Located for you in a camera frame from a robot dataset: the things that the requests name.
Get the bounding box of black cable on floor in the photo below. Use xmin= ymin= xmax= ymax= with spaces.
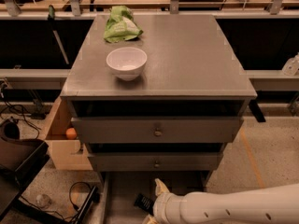
xmin=18 ymin=181 xmax=94 ymax=224

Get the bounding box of light wooden box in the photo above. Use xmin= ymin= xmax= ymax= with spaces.
xmin=40 ymin=97 xmax=92 ymax=171

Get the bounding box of white bowl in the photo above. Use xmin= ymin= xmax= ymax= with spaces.
xmin=107 ymin=47 xmax=148 ymax=81

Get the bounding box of black power strip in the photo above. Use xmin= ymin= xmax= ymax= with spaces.
xmin=74 ymin=186 xmax=100 ymax=224

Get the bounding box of top grey drawer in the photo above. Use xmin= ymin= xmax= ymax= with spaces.
xmin=71 ymin=117 xmax=243 ymax=144

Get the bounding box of green snack bag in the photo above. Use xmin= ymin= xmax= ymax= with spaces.
xmin=104 ymin=6 xmax=143 ymax=43

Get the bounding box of grey drawer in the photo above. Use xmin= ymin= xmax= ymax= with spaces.
xmin=88 ymin=152 xmax=223 ymax=172
xmin=100 ymin=171 xmax=208 ymax=224
xmin=71 ymin=117 xmax=243 ymax=144

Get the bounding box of blue rxbar wrapper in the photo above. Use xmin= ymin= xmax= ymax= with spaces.
xmin=134 ymin=193 xmax=154 ymax=215

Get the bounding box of green handled tool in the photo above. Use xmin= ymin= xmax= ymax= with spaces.
xmin=48 ymin=5 xmax=69 ymax=65

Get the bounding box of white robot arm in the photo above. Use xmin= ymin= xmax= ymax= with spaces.
xmin=142 ymin=178 xmax=299 ymax=224

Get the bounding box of bottom grey drawer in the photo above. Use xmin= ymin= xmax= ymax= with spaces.
xmin=100 ymin=171 xmax=208 ymax=224

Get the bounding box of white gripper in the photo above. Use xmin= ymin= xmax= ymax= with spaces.
xmin=142 ymin=178 xmax=184 ymax=224

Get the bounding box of grey drawer cabinet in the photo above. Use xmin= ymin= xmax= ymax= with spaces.
xmin=60 ymin=13 xmax=258 ymax=224

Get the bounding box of black bin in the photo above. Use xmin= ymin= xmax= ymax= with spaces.
xmin=0 ymin=120 xmax=49 ymax=187

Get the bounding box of orange ball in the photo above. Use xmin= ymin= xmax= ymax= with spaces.
xmin=65 ymin=128 xmax=77 ymax=140

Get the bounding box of middle grey drawer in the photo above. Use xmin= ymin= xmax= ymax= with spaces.
xmin=88 ymin=152 xmax=223 ymax=172

